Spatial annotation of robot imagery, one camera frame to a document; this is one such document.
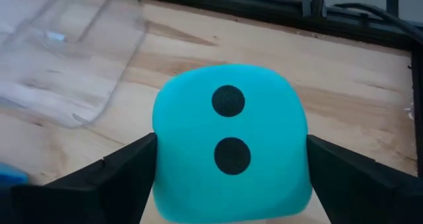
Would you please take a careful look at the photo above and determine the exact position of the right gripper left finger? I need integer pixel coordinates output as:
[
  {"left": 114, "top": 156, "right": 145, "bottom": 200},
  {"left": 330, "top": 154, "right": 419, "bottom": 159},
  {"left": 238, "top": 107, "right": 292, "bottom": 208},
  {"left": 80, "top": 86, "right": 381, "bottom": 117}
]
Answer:
[{"left": 0, "top": 132, "right": 159, "bottom": 224}]

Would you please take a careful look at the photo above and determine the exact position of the cyan foam die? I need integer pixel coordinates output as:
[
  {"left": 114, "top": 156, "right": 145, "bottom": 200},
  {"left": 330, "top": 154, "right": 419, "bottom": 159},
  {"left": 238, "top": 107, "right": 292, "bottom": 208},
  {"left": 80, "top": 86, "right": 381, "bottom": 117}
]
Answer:
[{"left": 151, "top": 63, "right": 313, "bottom": 224}]

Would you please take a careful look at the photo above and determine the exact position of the black cable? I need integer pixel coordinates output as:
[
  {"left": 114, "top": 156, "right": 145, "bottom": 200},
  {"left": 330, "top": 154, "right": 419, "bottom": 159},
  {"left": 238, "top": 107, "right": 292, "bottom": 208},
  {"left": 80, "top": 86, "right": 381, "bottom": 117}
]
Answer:
[{"left": 330, "top": 2, "right": 423, "bottom": 45}]

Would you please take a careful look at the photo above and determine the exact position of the clear plastic bin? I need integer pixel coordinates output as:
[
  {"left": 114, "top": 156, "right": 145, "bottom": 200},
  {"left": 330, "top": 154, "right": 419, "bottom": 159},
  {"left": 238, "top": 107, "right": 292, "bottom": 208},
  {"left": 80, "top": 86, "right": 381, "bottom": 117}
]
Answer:
[{"left": 0, "top": 0, "right": 148, "bottom": 130}]

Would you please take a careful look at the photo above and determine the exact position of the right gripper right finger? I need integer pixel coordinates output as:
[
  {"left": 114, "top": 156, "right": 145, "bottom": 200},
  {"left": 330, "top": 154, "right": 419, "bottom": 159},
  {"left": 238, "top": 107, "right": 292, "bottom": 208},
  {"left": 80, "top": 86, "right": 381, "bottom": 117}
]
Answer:
[{"left": 306, "top": 134, "right": 423, "bottom": 224}]

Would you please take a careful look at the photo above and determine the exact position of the long blue toy block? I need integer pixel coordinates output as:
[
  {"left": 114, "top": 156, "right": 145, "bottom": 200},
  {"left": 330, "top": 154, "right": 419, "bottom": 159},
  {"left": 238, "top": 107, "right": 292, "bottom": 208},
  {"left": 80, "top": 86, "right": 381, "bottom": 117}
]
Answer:
[{"left": 0, "top": 162, "right": 30, "bottom": 187}]

